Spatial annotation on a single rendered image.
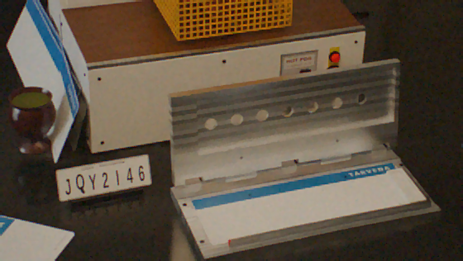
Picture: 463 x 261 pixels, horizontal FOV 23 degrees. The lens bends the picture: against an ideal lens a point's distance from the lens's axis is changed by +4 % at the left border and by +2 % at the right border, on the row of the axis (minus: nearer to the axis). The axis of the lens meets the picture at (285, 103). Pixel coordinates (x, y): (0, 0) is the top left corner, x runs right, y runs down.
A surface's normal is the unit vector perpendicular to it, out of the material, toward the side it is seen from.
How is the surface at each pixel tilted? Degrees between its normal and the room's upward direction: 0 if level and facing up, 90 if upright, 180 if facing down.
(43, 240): 0
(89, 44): 0
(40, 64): 63
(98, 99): 90
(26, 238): 0
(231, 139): 81
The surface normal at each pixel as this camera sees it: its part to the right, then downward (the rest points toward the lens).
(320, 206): 0.05, -0.84
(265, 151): 0.36, 0.38
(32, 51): -0.80, -0.23
